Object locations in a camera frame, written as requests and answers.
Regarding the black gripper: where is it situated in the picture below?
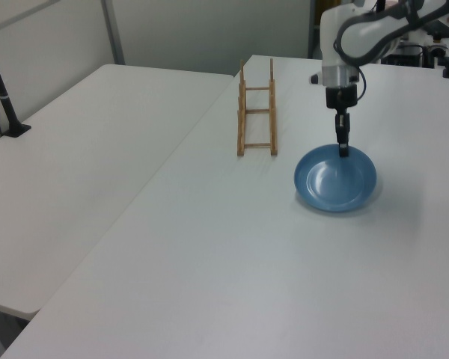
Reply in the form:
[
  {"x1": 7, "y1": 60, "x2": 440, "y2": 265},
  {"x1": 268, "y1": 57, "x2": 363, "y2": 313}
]
[{"x1": 325, "y1": 84, "x2": 359, "y2": 159}]

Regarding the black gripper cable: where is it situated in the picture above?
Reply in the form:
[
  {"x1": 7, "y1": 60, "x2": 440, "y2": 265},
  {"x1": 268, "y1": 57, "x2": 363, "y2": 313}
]
[{"x1": 353, "y1": 65, "x2": 368, "y2": 102}]

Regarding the black lab equipment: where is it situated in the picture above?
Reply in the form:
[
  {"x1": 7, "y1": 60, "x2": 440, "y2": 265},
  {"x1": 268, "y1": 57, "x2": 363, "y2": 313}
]
[{"x1": 387, "y1": 14, "x2": 449, "y2": 70}]

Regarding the white side table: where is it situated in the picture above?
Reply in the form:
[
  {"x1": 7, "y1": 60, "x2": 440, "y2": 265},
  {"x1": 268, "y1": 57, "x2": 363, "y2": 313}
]
[{"x1": 0, "y1": 63, "x2": 235, "y2": 321}]

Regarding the blue plate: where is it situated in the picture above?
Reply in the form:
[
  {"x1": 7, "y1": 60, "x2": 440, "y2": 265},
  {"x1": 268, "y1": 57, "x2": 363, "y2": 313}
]
[{"x1": 293, "y1": 144, "x2": 379, "y2": 215}]

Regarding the wooden plate rack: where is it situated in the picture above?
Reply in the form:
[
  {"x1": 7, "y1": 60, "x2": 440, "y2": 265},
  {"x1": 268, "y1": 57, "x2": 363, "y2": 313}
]
[{"x1": 236, "y1": 58, "x2": 280, "y2": 158}]

